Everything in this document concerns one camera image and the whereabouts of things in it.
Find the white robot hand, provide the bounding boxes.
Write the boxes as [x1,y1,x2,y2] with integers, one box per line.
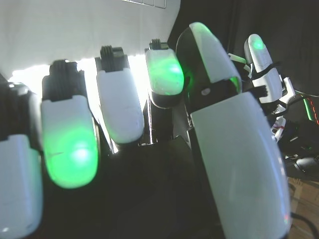
[0,21,293,239]

